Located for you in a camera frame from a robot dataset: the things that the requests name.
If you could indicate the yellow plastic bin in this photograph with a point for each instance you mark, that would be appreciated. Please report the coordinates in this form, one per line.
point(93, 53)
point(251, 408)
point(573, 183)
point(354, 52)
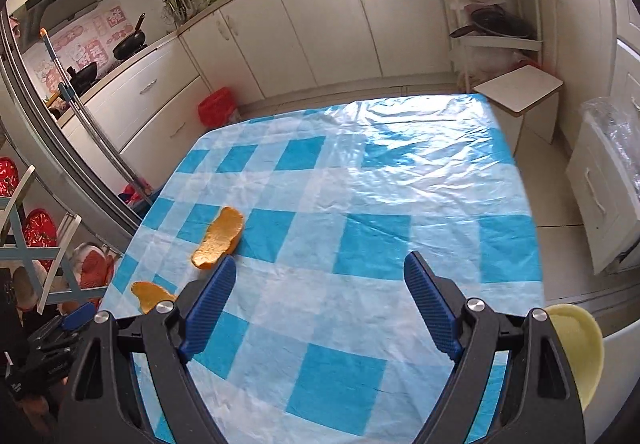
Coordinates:
point(580, 349)

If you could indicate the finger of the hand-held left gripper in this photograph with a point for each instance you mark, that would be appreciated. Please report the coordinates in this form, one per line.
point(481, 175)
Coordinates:
point(50, 366)
point(77, 315)

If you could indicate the white stool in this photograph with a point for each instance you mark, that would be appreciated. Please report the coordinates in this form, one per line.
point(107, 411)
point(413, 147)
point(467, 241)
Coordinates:
point(520, 84)

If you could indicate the white drawer cabinet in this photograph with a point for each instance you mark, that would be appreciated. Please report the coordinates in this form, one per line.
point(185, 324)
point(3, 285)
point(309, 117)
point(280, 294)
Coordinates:
point(630, 69)

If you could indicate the red and white slipper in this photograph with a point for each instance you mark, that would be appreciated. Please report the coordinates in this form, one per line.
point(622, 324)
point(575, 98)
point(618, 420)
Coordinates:
point(92, 269)

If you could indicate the wooden shoe rack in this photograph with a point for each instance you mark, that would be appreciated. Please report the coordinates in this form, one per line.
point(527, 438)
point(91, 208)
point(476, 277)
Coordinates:
point(30, 254)

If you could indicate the white lower kitchen cabinets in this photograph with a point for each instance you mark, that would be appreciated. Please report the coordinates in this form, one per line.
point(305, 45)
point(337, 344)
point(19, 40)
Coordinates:
point(300, 24)

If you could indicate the small orange peel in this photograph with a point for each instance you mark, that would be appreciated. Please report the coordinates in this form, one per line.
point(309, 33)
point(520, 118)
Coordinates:
point(150, 294)

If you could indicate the open white drawer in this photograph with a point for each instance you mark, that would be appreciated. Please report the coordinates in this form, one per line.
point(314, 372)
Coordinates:
point(590, 184)

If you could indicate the red trash bin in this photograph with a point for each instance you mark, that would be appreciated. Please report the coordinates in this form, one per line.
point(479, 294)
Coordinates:
point(215, 104)

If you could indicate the pink wall stickers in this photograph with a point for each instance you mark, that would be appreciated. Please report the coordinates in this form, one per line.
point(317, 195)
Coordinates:
point(90, 49)

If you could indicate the blue checked plastic tablecloth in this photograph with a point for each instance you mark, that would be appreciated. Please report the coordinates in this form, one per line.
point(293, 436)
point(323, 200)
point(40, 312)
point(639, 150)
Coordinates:
point(350, 174)

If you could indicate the grey sliding door frame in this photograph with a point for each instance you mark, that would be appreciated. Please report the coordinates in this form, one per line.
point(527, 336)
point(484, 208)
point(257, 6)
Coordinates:
point(50, 139)

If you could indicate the white shelf rack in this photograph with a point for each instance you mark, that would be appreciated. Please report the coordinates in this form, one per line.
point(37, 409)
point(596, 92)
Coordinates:
point(500, 43)

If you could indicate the black wok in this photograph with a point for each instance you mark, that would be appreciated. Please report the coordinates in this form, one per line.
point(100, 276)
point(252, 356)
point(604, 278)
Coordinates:
point(127, 49)

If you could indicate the long orange peel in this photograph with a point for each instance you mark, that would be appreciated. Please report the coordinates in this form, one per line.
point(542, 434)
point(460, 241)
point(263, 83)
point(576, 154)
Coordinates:
point(217, 239)

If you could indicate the black frying pan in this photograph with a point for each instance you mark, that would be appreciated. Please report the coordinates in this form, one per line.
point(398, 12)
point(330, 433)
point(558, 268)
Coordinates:
point(500, 24)

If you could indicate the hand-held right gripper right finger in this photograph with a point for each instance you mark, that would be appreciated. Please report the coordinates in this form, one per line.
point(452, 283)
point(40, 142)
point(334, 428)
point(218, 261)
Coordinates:
point(432, 306)

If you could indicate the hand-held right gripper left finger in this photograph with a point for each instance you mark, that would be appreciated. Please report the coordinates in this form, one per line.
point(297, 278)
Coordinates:
point(210, 304)

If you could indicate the clear plastic bags in drawer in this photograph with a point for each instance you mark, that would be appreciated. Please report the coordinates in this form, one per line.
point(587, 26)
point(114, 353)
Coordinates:
point(620, 129)

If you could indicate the white refrigerator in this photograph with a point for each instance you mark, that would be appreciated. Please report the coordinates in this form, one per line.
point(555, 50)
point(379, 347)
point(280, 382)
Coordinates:
point(617, 349)

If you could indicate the black cooking pot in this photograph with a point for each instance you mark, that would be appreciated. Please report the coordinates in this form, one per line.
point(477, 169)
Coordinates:
point(85, 76)

